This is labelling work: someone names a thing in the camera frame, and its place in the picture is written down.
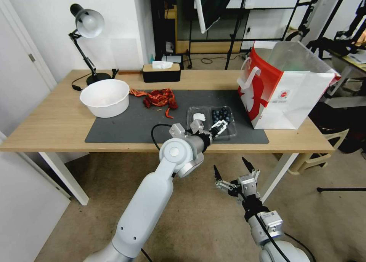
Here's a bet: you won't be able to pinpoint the pale side table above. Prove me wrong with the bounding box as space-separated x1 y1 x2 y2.
322 54 366 109

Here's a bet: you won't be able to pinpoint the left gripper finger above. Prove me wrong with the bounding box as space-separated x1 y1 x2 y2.
190 118 205 136
210 120 229 137

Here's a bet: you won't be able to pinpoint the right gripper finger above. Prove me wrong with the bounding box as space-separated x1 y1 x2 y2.
213 165 234 192
241 156 261 185

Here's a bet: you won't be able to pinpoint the beige plastic chair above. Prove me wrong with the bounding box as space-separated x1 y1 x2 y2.
285 127 350 176

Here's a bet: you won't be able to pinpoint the black lamp cable with switch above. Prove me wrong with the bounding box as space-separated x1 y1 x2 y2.
71 73 95 92

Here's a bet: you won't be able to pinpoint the black desk lamp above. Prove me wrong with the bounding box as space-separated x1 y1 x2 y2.
67 3 119 86

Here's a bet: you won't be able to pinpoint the red white takeout bag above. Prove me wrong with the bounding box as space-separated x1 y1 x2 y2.
236 40 342 131

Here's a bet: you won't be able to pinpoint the white plastic tube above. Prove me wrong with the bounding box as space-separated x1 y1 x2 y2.
192 0 207 34

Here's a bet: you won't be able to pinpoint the black tissue box wooden lid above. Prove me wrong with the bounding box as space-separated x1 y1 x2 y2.
142 61 182 83

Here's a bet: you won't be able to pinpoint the black tripod stand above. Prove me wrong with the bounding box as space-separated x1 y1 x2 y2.
224 0 250 71

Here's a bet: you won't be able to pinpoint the clear takeout container with blueberries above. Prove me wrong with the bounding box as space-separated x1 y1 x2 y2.
186 105 238 141

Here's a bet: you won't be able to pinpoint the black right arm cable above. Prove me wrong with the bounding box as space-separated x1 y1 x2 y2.
255 212 316 262

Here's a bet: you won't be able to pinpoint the wooden table white legs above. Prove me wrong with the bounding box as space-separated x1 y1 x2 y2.
0 69 336 206

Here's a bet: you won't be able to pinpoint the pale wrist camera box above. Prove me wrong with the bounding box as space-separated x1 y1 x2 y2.
238 174 258 196

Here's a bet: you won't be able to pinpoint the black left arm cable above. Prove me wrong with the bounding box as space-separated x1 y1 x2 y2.
151 123 175 152

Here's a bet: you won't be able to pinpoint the white round bowl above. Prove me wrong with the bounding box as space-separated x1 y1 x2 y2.
79 79 130 118

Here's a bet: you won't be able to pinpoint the dark grey table mat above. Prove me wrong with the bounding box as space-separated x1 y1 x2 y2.
84 89 270 144

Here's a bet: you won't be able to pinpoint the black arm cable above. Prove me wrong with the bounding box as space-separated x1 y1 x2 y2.
255 212 316 262
151 123 175 152

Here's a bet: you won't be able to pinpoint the black stand leg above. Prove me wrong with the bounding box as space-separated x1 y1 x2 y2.
316 186 366 193

